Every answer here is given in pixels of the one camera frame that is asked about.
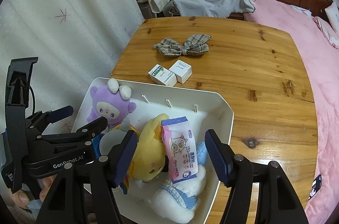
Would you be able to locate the white patterned curtain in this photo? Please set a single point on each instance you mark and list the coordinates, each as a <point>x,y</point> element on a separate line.
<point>66,14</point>

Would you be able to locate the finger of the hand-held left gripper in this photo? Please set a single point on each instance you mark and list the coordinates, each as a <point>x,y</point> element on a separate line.
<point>58,111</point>
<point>92,124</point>

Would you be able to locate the person's left hand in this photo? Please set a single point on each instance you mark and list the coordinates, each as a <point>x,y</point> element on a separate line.
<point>21,198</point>

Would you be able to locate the pink bedspread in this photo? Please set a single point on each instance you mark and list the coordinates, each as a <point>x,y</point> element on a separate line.
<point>317,67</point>

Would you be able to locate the white plush toy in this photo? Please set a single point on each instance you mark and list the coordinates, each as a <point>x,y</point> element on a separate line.
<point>172,202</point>

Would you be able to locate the smartphone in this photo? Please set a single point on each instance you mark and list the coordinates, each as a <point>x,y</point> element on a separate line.
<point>315,185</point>

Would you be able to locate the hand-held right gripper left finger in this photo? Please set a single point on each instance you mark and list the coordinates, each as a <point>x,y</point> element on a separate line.
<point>124,157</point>

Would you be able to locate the pink frilled pillow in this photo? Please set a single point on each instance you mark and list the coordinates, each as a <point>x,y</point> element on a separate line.
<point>327,30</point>

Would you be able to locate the yellow plush toy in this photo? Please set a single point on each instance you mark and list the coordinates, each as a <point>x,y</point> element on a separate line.
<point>148,149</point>

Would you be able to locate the purple plush toy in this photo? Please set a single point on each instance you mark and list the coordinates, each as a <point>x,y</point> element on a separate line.
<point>108,107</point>

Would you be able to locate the white pillow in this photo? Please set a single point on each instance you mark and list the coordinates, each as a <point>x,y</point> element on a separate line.
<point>334,17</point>

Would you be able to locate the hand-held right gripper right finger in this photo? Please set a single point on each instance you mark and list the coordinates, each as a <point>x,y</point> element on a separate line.
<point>218,157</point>

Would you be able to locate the white plastic tray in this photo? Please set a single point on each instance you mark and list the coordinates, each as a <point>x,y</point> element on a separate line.
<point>185,103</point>

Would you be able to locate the plaid fabric bow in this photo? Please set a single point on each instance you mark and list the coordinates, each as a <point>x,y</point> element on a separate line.
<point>190,47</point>

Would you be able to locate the green white medicine box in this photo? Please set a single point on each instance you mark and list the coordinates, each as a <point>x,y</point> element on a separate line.
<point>161,75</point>

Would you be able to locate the blue plush toy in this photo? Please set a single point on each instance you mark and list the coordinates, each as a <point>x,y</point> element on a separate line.
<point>114,140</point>

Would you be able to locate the pink wipes packet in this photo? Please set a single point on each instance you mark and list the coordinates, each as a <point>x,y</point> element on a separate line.
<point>180,149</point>

